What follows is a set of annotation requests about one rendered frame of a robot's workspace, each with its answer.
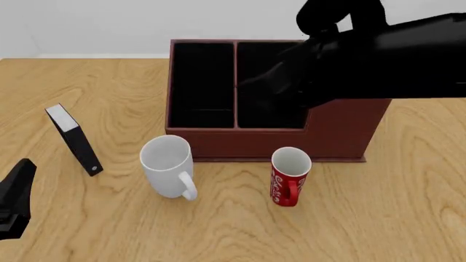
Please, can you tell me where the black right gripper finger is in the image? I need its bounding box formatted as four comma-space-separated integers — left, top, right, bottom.
238, 39, 323, 87

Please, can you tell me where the red mug with white print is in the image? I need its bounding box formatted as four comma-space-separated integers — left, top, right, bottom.
269, 146, 313, 207

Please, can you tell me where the red-brown desk caddy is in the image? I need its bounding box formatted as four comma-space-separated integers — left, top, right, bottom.
165, 39, 393, 164

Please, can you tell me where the black book with white pages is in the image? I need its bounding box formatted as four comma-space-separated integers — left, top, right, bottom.
44, 103, 104, 178

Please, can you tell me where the black plate on stalk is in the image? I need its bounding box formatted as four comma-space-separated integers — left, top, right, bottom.
296, 0, 387, 37

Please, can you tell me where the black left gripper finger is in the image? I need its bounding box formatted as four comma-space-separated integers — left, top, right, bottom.
0, 158, 38, 220

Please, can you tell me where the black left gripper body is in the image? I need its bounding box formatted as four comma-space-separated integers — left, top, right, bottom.
0, 210, 31, 242

